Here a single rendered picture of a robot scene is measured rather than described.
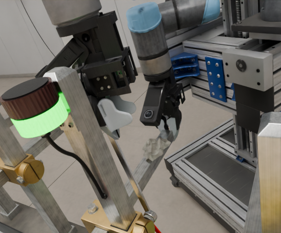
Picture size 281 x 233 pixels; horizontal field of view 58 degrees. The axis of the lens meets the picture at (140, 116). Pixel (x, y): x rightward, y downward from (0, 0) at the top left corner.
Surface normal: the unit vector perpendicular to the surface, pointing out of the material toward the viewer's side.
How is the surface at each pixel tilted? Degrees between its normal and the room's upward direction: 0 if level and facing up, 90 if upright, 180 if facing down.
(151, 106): 31
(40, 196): 90
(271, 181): 90
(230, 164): 0
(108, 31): 90
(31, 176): 90
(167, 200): 0
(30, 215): 0
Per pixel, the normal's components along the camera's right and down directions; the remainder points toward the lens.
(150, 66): -0.27, 0.55
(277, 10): -0.83, 0.20
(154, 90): -0.44, -0.44
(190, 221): -0.26, -0.84
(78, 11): 0.33, 0.37
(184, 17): 0.01, 0.63
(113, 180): 0.85, 0.04
